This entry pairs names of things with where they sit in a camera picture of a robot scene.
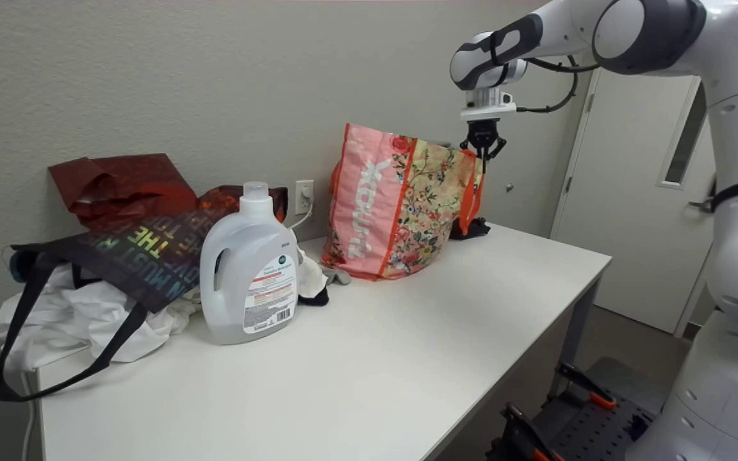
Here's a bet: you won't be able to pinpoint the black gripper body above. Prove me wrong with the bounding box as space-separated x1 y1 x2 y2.
466 120 506 154

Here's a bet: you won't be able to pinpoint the floral tote bag orange handles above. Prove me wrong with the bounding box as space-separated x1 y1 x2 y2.
322 123 481 280

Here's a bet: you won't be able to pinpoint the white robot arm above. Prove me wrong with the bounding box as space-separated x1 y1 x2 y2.
448 0 738 461

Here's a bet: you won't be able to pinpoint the black tote bag colourful text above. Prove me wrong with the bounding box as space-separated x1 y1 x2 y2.
0 211 219 402

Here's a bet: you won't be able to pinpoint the dark red bag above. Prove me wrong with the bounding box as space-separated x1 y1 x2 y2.
47 152 289 237

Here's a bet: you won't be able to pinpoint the black cloth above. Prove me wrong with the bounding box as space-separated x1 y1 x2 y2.
448 219 490 242

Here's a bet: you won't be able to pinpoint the white door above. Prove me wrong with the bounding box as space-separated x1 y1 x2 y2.
552 73 716 334

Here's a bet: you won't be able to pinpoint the white plastic detergent jug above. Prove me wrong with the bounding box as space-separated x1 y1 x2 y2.
199 183 297 347

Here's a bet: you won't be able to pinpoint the black orange tool cart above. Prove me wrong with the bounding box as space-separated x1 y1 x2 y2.
488 358 666 461

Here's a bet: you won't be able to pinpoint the white crumpled cloth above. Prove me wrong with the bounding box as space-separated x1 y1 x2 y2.
8 265 199 371

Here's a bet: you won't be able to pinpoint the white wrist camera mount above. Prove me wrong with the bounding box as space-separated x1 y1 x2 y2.
461 88 518 123

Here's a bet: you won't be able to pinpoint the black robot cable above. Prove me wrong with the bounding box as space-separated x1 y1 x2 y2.
518 49 603 116

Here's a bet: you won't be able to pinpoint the wall power outlet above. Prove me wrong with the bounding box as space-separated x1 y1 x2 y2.
295 180 315 215

